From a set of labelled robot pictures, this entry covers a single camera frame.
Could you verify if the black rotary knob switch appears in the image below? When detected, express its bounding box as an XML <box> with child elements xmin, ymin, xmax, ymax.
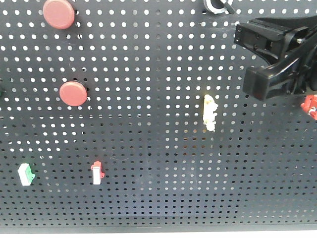
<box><xmin>203</xmin><ymin>0</ymin><xmax>236</xmax><ymax>14</ymax></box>

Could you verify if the white red rocker switch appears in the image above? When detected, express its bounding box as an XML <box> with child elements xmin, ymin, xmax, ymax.
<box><xmin>91</xmin><ymin>161</ymin><xmax>105</xmax><ymax>185</ymax></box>

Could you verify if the red toggle switch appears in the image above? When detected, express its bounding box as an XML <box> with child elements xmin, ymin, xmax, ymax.
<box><xmin>301</xmin><ymin>95</ymin><xmax>317</xmax><ymax>120</ymax></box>

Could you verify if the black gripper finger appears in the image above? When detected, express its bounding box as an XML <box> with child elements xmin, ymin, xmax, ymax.
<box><xmin>234</xmin><ymin>16</ymin><xmax>317</xmax><ymax>65</ymax></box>
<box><xmin>242</xmin><ymin>31</ymin><xmax>317</xmax><ymax>101</ymax></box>

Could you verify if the red push button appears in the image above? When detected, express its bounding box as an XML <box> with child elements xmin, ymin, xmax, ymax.
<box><xmin>43</xmin><ymin>0</ymin><xmax>75</xmax><ymax>30</ymax></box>
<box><xmin>59</xmin><ymin>81</ymin><xmax>88</xmax><ymax>107</ymax></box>

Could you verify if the black perforated pegboard panel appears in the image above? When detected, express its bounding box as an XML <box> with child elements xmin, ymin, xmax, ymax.
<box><xmin>0</xmin><ymin>0</ymin><xmax>317</xmax><ymax>234</ymax></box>

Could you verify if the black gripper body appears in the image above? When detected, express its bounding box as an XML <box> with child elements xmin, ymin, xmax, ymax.
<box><xmin>282</xmin><ymin>18</ymin><xmax>317</xmax><ymax>96</ymax></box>

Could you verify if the upper red push button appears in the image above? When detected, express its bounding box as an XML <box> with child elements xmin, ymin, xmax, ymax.
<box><xmin>43</xmin><ymin>0</ymin><xmax>75</xmax><ymax>30</ymax></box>

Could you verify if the yellow toggle switch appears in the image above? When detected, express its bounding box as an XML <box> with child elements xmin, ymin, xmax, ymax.
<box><xmin>203</xmin><ymin>94</ymin><xmax>218</xmax><ymax>132</ymax></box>

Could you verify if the white green rocker switch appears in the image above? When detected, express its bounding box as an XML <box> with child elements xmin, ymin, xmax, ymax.
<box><xmin>18</xmin><ymin>163</ymin><xmax>35</xmax><ymax>186</ymax></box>

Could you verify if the lower red push button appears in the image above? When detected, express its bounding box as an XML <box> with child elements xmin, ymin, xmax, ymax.
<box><xmin>59</xmin><ymin>81</ymin><xmax>88</xmax><ymax>107</ymax></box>

